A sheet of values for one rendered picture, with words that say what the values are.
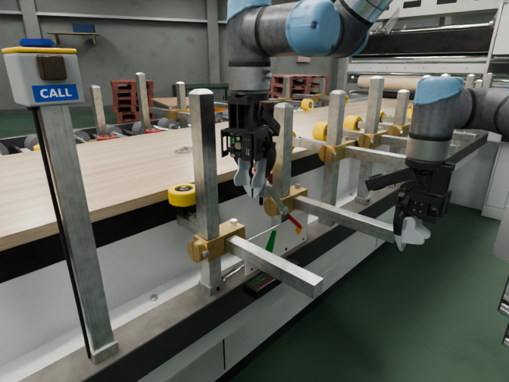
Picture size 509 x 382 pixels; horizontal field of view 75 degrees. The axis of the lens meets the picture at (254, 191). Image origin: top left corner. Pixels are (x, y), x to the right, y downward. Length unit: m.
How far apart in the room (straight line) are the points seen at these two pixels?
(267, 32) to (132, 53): 10.08
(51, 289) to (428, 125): 0.84
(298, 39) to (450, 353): 1.59
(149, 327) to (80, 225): 0.28
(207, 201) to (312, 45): 0.37
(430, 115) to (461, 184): 2.85
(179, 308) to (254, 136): 0.41
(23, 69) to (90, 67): 10.10
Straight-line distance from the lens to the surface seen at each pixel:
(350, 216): 0.83
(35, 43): 0.53
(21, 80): 0.51
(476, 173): 3.47
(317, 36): 0.52
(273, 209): 0.87
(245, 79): 0.59
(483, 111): 0.72
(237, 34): 0.60
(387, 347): 1.77
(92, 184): 0.99
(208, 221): 0.72
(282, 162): 0.85
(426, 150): 0.70
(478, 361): 1.88
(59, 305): 0.90
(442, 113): 0.69
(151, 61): 10.63
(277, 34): 0.55
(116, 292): 0.94
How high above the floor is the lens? 1.20
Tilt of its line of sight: 21 degrees down
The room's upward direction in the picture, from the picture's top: straight up
